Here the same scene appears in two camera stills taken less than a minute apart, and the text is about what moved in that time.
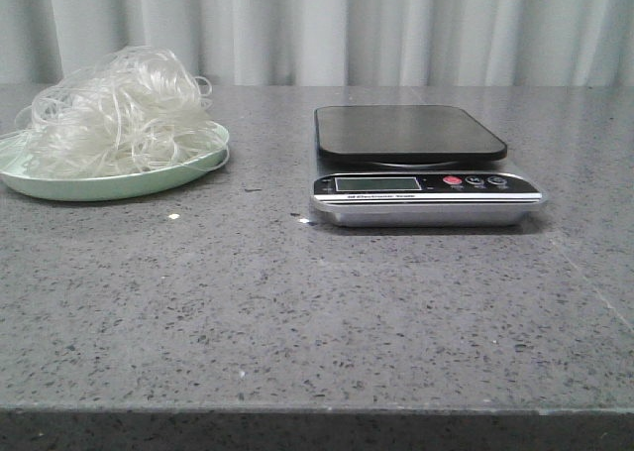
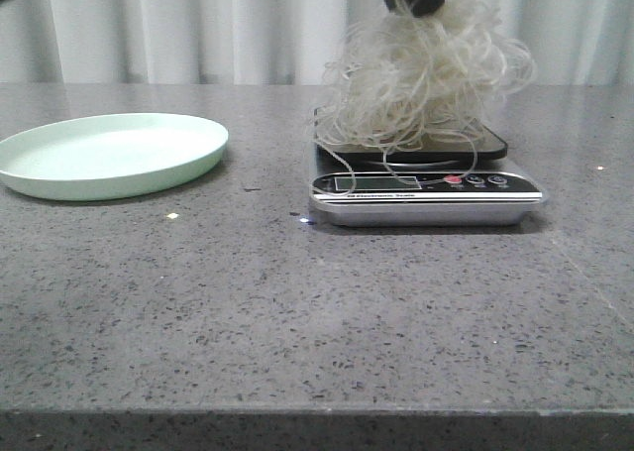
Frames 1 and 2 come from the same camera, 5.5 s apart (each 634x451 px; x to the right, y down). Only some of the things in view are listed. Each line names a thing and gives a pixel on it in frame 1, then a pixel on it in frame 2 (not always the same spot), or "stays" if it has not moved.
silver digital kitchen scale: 386,166 stays
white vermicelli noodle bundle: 140,113 -> 418,91
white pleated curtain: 328,30 stays
